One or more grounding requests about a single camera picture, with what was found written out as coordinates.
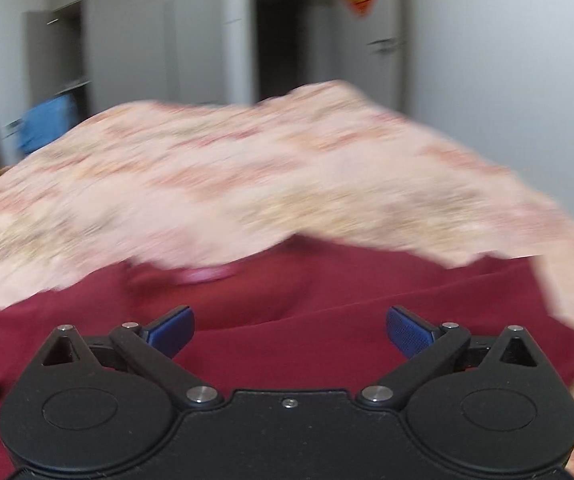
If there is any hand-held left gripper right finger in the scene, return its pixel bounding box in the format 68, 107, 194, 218
356, 305, 536, 408

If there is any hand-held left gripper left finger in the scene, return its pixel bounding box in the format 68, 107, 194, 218
41, 305, 224, 408

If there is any dark red garment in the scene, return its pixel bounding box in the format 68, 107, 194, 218
0, 240, 574, 480

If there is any floral pink blanket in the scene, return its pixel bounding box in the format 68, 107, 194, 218
0, 80, 574, 480

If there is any blue cloth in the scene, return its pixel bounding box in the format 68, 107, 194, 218
17, 93, 76, 157

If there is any white room door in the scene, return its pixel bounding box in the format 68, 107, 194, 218
317, 0, 412, 113

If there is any grey built-in wardrobe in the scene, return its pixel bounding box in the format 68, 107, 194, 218
22, 0, 250, 111

